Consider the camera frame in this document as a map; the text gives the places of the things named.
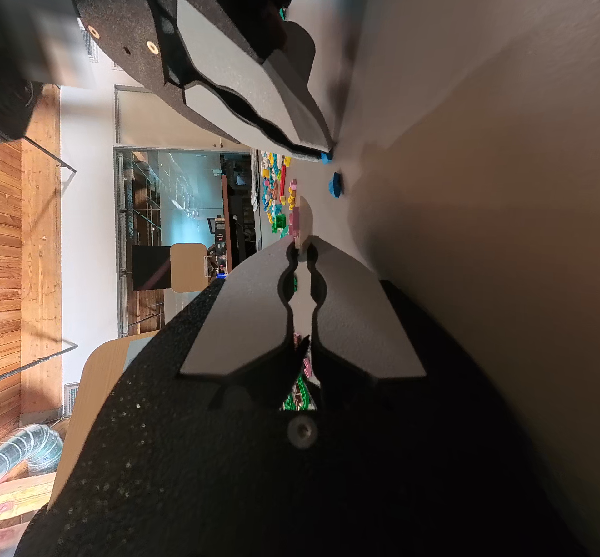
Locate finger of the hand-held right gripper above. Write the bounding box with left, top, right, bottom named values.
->
left=182, top=83, right=324, bottom=161
left=176, top=0, right=335, bottom=152

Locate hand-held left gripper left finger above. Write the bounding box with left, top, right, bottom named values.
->
left=178, top=238, right=303, bottom=383

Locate black panel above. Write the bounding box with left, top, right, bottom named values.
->
left=132, top=245, right=172, bottom=291

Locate wooden chair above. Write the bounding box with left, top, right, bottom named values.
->
left=170, top=242, right=209, bottom=293

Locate light wooden table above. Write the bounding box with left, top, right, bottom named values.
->
left=47, top=329, right=162, bottom=512

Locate clear display box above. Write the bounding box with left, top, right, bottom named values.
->
left=204, top=254, right=229, bottom=281

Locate pile of colourful lego bricks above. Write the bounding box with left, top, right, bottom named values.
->
left=259, top=150, right=302, bottom=239

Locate silver flexible air duct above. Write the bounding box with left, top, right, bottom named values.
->
left=0, top=422, right=65, bottom=474

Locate green lego baseplate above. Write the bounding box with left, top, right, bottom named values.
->
left=280, top=375, right=319, bottom=411

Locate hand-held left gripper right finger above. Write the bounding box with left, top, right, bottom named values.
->
left=306, top=235, right=427, bottom=384

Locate black metal rod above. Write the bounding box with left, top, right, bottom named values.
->
left=0, top=338, right=79, bottom=380
left=21, top=136, right=78, bottom=174

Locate wooden post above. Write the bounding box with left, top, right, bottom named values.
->
left=21, top=85, right=63, bottom=414

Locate glass partition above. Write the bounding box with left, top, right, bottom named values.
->
left=114, top=145, right=259, bottom=335

